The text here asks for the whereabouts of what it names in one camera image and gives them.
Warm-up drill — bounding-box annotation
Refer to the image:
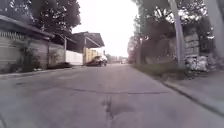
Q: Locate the row of trees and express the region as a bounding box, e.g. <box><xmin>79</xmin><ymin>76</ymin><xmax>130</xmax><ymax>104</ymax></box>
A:
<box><xmin>126</xmin><ymin>0</ymin><xmax>224</xmax><ymax>66</ymax></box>

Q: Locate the green bush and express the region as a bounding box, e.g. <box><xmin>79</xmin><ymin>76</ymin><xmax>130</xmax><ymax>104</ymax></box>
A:
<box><xmin>9</xmin><ymin>41</ymin><xmax>43</xmax><ymax>73</ymax></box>

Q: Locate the grass verge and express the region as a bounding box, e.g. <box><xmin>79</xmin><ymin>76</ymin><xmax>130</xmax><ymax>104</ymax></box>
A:
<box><xmin>130</xmin><ymin>61</ymin><xmax>201</xmax><ymax>81</ymax></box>

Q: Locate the stacked grey block wall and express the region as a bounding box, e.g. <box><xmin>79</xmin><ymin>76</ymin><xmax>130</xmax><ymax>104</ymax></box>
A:
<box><xmin>183</xmin><ymin>32</ymin><xmax>202</xmax><ymax>58</ymax></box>

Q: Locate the grey utility pole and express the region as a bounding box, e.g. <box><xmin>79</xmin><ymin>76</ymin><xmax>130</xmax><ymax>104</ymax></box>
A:
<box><xmin>167</xmin><ymin>0</ymin><xmax>186</xmax><ymax>69</ymax></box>

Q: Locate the yellow building with dark canopy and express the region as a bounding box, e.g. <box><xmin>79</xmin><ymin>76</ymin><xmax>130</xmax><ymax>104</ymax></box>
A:
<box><xmin>54</xmin><ymin>31</ymin><xmax>106</xmax><ymax>65</ymax></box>

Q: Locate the dark car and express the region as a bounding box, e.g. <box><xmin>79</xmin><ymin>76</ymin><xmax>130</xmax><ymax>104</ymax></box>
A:
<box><xmin>85</xmin><ymin>55</ymin><xmax>109</xmax><ymax>68</ymax></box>

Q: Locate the grey asphalt road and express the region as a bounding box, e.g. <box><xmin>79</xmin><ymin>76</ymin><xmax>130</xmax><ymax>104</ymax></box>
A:
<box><xmin>0</xmin><ymin>63</ymin><xmax>224</xmax><ymax>128</ymax></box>

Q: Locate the pile of white bags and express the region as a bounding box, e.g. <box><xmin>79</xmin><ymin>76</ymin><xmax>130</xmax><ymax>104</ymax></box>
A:
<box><xmin>184</xmin><ymin>55</ymin><xmax>209</xmax><ymax>72</ymax></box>

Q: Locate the white wall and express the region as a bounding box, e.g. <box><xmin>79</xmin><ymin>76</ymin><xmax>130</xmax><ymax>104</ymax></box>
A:
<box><xmin>65</xmin><ymin>49</ymin><xmax>84</xmax><ymax>66</ymax></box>

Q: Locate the grey corrugated wall building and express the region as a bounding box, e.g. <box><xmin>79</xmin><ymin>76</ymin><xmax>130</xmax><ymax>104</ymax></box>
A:
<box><xmin>0</xmin><ymin>14</ymin><xmax>66</xmax><ymax>72</ymax></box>

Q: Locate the concrete kerb strip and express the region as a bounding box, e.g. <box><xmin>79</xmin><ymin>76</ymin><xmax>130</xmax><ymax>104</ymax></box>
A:
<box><xmin>162</xmin><ymin>70</ymin><xmax>224</xmax><ymax>116</ymax></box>

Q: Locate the large dark tree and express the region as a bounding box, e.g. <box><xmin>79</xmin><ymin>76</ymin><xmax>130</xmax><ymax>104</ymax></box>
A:
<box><xmin>0</xmin><ymin>0</ymin><xmax>82</xmax><ymax>37</ymax></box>

